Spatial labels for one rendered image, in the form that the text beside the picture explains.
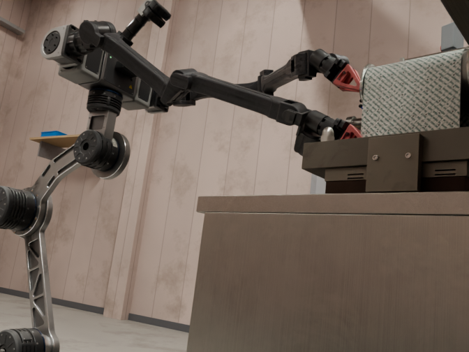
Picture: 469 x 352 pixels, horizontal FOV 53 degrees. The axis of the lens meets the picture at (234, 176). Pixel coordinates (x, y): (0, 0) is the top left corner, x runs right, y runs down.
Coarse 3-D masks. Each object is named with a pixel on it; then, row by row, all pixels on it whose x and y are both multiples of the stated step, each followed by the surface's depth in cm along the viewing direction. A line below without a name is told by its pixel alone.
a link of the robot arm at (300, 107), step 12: (180, 84) 142; (192, 84) 142; (204, 84) 141; (216, 84) 139; (228, 84) 138; (216, 96) 140; (228, 96) 138; (240, 96) 136; (252, 96) 134; (264, 96) 133; (276, 96) 134; (252, 108) 135; (264, 108) 133; (276, 108) 130; (288, 108) 128; (300, 108) 129; (276, 120) 131
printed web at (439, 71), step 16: (400, 64) 117; (416, 64) 114; (432, 64) 111; (448, 64) 108; (368, 80) 121; (384, 80) 118; (400, 80) 115; (416, 80) 113; (432, 80) 110; (448, 80) 107; (368, 96) 120; (384, 96) 117; (464, 112) 115
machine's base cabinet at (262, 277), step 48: (240, 240) 103; (288, 240) 95; (336, 240) 88; (384, 240) 82; (432, 240) 77; (240, 288) 100; (288, 288) 92; (336, 288) 86; (384, 288) 80; (432, 288) 75; (192, 336) 106; (240, 336) 97; (288, 336) 90; (336, 336) 84; (384, 336) 78; (432, 336) 73
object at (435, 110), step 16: (400, 96) 114; (416, 96) 112; (432, 96) 109; (448, 96) 107; (368, 112) 119; (384, 112) 116; (400, 112) 113; (416, 112) 111; (432, 112) 108; (448, 112) 106; (368, 128) 118; (384, 128) 115; (400, 128) 112; (416, 128) 110; (432, 128) 107; (448, 128) 105
